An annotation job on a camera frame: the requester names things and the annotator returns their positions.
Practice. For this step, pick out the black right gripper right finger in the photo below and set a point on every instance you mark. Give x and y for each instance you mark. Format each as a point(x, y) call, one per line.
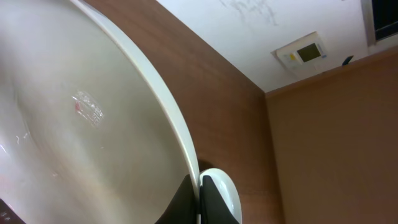
point(212, 206)

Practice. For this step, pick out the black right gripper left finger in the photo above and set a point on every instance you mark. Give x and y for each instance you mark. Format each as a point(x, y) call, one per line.
point(182, 208)

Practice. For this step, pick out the white wall control panel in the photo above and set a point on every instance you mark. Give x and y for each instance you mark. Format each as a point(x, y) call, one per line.
point(304, 51)

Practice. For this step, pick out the pale green plate red stain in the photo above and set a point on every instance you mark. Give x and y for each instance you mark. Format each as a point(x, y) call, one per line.
point(227, 189)

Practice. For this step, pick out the dark window frame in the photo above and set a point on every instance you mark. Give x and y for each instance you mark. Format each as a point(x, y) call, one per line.
point(380, 20)

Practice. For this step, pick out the cream plate with red stain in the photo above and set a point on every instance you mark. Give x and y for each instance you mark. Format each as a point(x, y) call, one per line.
point(90, 133)

